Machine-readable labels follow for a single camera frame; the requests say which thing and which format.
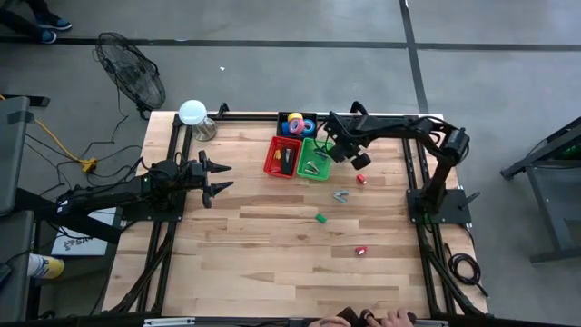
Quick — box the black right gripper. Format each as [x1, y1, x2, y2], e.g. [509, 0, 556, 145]
[330, 134, 372, 172]

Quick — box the grey metal cart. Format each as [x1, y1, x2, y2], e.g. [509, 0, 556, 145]
[500, 115, 581, 264]

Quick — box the dark handheld device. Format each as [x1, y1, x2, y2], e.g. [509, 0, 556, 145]
[338, 306, 378, 327]

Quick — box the person's hand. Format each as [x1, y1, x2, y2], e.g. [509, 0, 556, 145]
[308, 315, 353, 327]
[362, 307, 415, 327]

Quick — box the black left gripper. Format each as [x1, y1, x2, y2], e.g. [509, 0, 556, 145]
[183, 149, 235, 210]

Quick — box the black stand bar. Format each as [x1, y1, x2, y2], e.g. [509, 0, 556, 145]
[15, 188, 123, 246]

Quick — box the black plastic basket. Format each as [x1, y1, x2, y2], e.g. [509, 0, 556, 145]
[276, 111, 318, 138]

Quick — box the white printed box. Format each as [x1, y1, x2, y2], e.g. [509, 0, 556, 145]
[50, 203, 118, 257]

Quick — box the black aluminium table frame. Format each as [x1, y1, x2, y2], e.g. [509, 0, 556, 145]
[102, 102, 491, 319]

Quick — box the person's leg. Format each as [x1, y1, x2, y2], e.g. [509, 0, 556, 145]
[22, 0, 54, 20]
[0, 7, 46, 40]

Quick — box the black floor fan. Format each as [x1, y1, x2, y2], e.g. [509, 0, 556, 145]
[93, 31, 167, 122]

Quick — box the red plastic basket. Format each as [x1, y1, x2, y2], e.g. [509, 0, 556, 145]
[262, 134, 303, 180]

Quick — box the black cable bundle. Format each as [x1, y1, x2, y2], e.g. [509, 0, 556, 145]
[415, 222, 482, 317]
[113, 222, 176, 314]

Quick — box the grey cabinet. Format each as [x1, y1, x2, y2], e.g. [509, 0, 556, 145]
[0, 208, 37, 323]
[0, 94, 34, 217]

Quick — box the green plastic basket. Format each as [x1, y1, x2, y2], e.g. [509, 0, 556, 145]
[296, 137, 334, 182]

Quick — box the white dome table lamp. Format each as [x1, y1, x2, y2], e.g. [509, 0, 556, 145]
[177, 99, 218, 143]

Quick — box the yellow and white spray can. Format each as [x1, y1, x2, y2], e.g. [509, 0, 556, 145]
[26, 253, 65, 280]

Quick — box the yellow extension cable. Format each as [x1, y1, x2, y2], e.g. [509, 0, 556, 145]
[0, 93, 99, 174]

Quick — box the black floor cable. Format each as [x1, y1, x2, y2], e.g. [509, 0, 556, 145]
[22, 113, 146, 192]

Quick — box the coiled black cable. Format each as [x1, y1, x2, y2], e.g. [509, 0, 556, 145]
[447, 243, 489, 299]

